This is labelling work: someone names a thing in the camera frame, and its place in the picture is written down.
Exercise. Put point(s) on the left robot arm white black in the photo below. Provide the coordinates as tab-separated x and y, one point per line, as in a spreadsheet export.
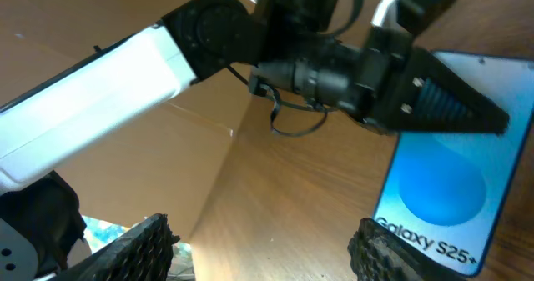
40	218

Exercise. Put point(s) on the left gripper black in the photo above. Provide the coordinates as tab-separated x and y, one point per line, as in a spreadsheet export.
383	84

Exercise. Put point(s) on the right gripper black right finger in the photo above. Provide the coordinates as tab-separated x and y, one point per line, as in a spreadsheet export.
377	254

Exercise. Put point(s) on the blue screen smartphone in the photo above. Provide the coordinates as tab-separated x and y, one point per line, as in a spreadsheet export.
444	192

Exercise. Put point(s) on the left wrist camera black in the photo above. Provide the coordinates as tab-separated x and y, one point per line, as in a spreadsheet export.
409	16

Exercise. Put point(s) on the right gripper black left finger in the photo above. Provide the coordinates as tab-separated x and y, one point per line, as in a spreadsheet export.
144	253

